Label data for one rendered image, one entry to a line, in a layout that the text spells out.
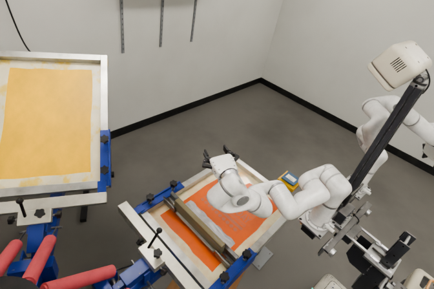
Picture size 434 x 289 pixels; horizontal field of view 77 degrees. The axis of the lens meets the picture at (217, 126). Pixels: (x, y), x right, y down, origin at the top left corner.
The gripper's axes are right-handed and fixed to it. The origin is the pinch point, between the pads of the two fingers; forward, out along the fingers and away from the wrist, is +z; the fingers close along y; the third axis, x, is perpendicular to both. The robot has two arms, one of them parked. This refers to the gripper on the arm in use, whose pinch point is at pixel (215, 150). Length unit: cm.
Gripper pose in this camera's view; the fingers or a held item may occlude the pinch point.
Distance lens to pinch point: 122.1
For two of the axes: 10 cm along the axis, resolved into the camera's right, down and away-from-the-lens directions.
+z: -3.6, -5.9, 7.3
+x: 0.3, -7.9, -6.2
